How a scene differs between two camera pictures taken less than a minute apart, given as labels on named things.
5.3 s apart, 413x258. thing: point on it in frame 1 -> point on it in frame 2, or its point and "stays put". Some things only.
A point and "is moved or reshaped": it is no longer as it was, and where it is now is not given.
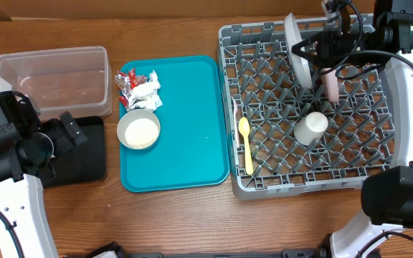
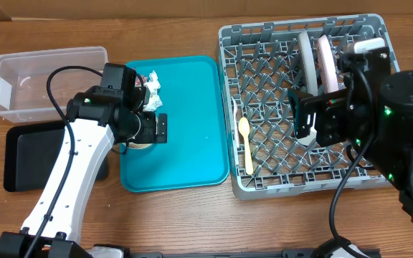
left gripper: x=64 y=142 -> x=148 y=133
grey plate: x=293 y=36 is moved or reshaped
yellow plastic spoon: x=244 y=127 stays put
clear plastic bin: x=76 y=80 stays put
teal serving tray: x=191 y=149 stays put
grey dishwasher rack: x=286 y=138 stays put
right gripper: x=327 y=43 -> x=307 y=107
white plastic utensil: x=235 y=120 stays put
